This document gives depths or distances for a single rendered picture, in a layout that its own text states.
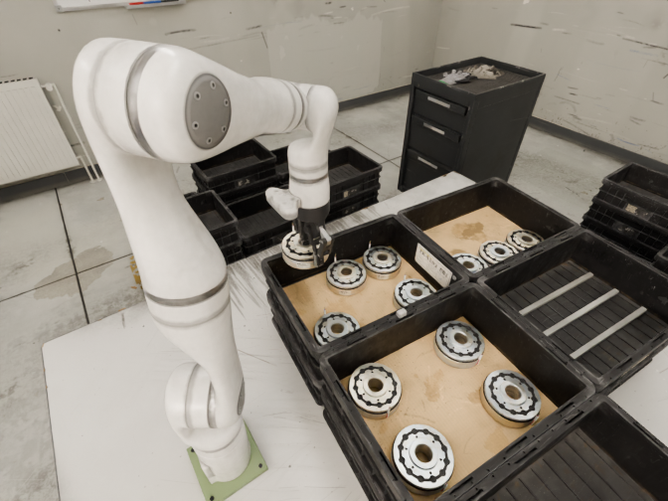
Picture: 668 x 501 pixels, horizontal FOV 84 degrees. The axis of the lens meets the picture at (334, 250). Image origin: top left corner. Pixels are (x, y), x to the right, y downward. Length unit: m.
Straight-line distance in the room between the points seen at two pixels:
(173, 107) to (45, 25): 3.00
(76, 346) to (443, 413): 0.93
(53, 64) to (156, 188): 2.95
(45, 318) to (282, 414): 1.75
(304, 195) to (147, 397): 0.62
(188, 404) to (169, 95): 0.41
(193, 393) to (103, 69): 0.41
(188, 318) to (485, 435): 0.58
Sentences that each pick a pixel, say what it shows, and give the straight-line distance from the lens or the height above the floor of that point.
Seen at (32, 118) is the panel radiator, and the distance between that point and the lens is 3.31.
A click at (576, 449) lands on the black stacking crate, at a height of 0.83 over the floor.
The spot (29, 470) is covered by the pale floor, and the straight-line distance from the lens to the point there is 1.97.
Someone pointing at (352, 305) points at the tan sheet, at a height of 0.83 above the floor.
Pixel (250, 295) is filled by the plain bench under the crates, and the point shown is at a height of 0.70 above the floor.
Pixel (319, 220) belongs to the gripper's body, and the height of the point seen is 1.11.
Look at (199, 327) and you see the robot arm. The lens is 0.45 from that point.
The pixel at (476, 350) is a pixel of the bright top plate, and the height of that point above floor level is 0.86.
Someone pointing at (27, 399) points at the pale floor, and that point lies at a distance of 2.16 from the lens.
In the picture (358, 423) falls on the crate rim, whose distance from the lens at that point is 0.66.
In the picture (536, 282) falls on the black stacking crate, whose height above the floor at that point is 0.83.
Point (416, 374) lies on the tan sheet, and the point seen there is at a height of 0.83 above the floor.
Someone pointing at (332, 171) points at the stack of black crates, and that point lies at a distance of 2.12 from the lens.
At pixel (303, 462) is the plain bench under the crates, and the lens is 0.88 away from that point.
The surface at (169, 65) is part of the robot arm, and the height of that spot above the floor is 1.46.
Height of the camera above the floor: 1.53
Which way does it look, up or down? 42 degrees down
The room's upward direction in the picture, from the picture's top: straight up
